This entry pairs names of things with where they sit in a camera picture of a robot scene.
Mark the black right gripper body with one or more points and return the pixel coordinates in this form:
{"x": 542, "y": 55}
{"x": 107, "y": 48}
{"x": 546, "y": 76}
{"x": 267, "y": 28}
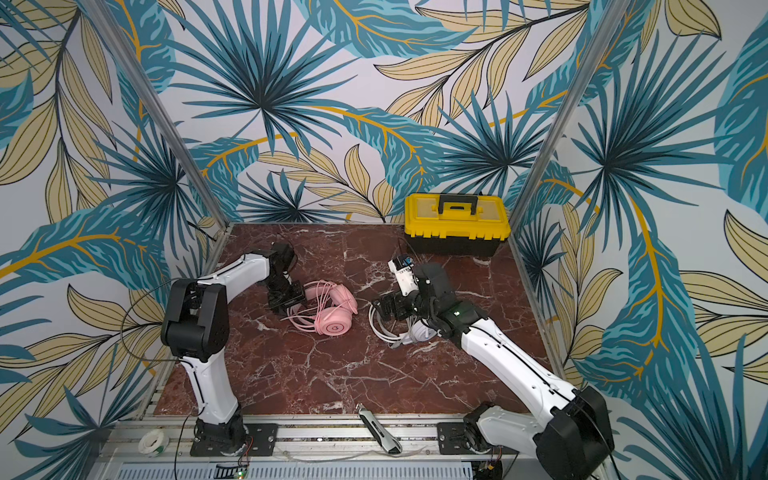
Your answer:
{"x": 399, "y": 306}

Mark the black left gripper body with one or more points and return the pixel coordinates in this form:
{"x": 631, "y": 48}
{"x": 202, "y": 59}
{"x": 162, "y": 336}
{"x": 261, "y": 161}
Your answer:
{"x": 282, "y": 297}

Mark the white grey headphones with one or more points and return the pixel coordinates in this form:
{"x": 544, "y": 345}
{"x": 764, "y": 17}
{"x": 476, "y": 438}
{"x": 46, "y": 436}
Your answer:
{"x": 398, "y": 333}

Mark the pink headphones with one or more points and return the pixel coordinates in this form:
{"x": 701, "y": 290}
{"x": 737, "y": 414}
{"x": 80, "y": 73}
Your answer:
{"x": 332, "y": 312}

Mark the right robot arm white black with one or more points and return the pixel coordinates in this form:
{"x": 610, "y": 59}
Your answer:
{"x": 568, "y": 430}

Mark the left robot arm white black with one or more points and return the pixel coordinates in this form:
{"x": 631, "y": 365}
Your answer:
{"x": 196, "y": 325}

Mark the yellow black toolbox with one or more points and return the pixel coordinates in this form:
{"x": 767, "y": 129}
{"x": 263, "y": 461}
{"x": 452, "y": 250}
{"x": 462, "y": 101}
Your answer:
{"x": 456, "y": 224}

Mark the grey utility knife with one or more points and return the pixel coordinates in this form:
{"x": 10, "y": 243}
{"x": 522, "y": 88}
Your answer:
{"x": 387, "y": 442}

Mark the white tape roll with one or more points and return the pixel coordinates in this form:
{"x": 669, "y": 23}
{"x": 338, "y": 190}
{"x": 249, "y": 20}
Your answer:
{"x": 153, "y": 443}

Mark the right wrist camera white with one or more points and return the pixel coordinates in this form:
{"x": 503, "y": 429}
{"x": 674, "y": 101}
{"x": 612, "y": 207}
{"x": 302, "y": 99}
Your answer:
{"x": 402, "y": 267}

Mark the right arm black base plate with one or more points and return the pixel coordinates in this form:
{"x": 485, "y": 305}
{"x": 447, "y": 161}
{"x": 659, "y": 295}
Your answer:
{"x": 459, "y": 438}

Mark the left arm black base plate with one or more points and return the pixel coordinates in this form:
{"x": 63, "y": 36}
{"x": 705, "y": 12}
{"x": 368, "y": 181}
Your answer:
{"x": 256, "y": 440}

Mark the aluminium front rail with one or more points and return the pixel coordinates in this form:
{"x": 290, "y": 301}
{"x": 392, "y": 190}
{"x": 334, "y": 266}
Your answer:
{"x": 306, "y": 447}

